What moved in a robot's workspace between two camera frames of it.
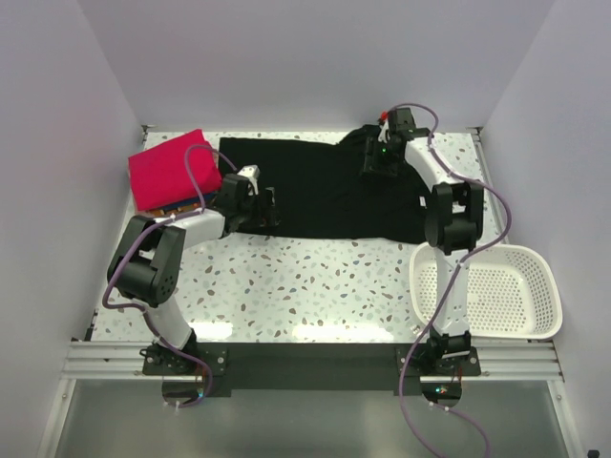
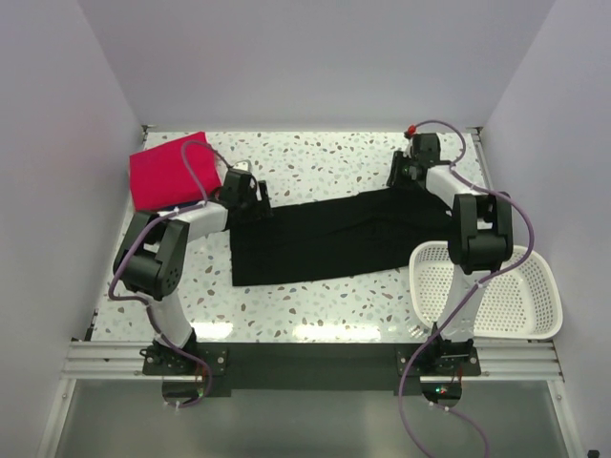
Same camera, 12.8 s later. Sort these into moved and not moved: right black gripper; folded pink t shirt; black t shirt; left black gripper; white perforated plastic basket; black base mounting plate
Moved: black t shirt; right black gripper
Not moved: black base mounting plate; left black gripper; folded pink t shirt; white perforated plastic basket
